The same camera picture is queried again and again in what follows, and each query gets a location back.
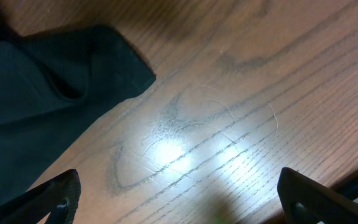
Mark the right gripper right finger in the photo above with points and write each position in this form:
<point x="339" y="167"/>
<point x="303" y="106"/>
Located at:
<point x="307" y="201"/>

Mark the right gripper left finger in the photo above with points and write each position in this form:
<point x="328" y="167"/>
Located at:
<point x="56" y="200"/>

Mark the black t-shirt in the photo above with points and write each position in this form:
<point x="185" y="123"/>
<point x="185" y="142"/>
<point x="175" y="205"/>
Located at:
<point x="52" y="88"/>

